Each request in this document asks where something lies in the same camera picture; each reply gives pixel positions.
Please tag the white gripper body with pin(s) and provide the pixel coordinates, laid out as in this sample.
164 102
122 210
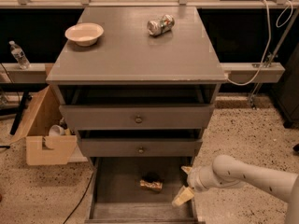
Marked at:
193 178

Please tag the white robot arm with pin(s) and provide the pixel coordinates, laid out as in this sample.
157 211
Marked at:
227 172

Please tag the grey top drawer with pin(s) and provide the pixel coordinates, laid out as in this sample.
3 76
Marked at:
136 117

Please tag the grey open bottom drawer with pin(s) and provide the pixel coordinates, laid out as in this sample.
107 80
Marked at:
117 197

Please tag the grey wooden drawer cabinet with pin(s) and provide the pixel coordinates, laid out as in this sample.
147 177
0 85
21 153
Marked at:
128 66

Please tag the crushed silver green can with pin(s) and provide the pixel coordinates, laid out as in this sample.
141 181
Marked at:
161 25

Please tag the dark cabinet at right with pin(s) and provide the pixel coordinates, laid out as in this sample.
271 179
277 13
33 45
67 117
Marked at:
286 91

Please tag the white cup in box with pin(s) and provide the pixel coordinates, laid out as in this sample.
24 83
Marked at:
56 130

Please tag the light wooden box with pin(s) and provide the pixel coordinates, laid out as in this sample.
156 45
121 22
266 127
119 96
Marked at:
40 115

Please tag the white bowl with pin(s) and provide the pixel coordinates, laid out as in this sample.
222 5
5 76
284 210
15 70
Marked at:
84 34

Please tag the clear plastic water bottle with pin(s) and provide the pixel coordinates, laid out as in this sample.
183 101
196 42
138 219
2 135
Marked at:
19 55

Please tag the grey metal rail beam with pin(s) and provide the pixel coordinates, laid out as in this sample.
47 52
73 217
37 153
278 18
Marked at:
237 72

